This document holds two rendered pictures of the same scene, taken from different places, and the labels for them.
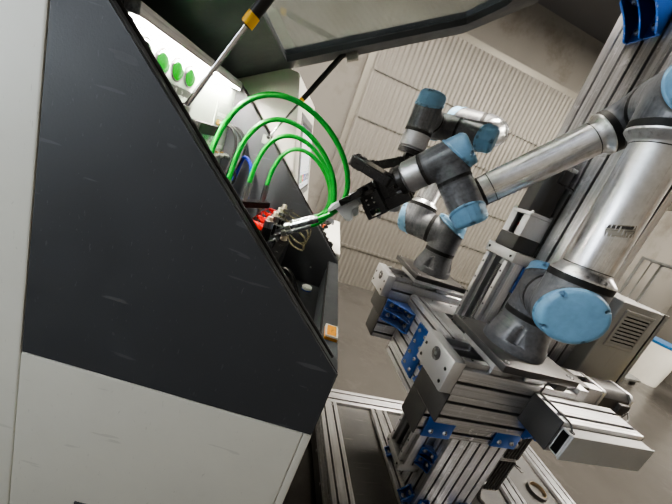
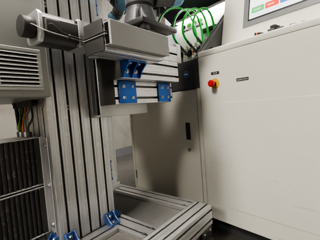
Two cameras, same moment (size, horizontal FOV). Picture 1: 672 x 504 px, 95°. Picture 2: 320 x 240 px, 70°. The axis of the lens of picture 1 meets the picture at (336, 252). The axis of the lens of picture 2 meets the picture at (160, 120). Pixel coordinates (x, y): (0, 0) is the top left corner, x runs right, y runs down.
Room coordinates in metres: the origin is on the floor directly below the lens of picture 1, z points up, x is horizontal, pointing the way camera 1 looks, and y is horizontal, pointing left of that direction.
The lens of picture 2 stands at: (2.07, -0.94, 0.70)
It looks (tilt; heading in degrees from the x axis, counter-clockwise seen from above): 3 degrees down; 144
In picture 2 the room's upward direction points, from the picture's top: 5 degrees counter-clockwise
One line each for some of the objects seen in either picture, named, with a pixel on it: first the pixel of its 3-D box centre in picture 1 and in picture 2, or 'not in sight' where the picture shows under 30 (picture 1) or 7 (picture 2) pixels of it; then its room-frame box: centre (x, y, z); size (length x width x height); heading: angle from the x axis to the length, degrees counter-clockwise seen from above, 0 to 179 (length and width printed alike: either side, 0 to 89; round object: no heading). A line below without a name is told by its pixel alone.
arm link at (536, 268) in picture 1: (545, 290); not in sight; (0.75, -0.52, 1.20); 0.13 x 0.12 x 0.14; 164
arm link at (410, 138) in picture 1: (413, 142); not in sight; (0.93, -0.10, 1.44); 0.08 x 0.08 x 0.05
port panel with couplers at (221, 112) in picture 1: (218, 153); not in sight; (1.05, 0.49, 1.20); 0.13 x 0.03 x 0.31; 5
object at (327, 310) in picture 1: (322, 317); (158, 82); (0.86, -0.03, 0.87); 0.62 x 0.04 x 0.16; 5
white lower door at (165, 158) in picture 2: not in sight; (162, 145); (0.86, -0.05, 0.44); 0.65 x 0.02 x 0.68; 5
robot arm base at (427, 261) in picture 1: (435, 260); (140, 18); (1.24, -0.39, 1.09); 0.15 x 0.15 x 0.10
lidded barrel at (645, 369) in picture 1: (650, 359); not in sight; (4.18, -4.63, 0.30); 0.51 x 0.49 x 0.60; 16
